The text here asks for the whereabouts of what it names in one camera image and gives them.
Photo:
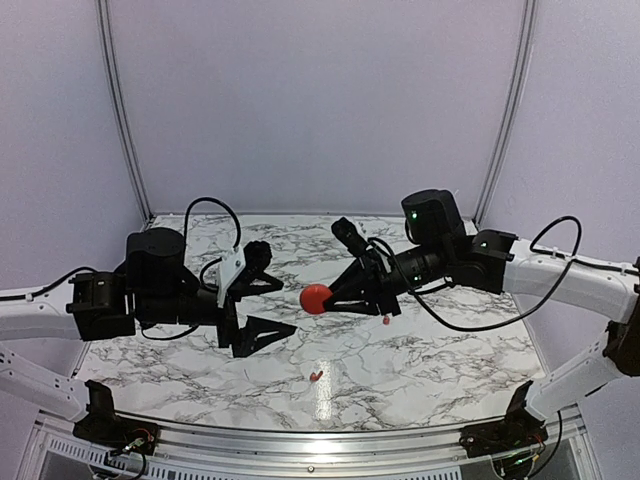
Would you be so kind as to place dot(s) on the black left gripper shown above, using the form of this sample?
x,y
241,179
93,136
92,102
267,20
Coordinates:
x,y
246,343

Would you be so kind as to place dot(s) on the aluminium frame post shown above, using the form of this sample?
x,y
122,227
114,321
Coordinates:
x,y
515,91
118,102

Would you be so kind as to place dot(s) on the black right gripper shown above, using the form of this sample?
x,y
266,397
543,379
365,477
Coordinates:
x,y
384,292

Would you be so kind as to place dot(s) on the red bottle cap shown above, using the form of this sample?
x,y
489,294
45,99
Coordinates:
x,y
312,298

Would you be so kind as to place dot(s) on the left aluminium frame post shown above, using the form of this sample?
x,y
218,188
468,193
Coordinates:
x,y
118,102

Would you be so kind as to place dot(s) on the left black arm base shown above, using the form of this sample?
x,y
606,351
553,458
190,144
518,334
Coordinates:
x,y
103,426

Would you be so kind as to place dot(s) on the red ear hook front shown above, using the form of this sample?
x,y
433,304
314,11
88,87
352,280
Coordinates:
x,y
316,376

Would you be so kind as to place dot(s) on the right aluminium frame post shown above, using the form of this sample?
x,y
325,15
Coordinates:
x,y
515,91

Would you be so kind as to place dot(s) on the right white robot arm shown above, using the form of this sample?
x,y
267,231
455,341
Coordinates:
x,y
606,288

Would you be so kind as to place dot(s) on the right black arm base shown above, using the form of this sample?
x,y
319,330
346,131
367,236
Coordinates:
x,y
516,429

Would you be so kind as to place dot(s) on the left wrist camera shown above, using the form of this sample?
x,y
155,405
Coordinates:
x,y
252,259

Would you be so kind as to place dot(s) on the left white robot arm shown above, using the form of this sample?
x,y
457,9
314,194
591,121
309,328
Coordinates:
x,y
34,316

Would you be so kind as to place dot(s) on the front aluminium rail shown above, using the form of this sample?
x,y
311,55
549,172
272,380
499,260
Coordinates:
x,y
185,451

